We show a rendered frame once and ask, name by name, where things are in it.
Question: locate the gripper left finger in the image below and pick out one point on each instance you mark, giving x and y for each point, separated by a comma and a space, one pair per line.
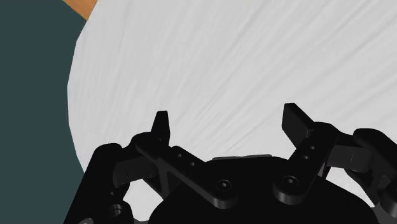
183, 161

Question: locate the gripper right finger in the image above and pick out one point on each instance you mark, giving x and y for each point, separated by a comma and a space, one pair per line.
305, 152

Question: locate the white round table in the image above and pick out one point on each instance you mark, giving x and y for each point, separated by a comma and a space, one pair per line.
223, 68

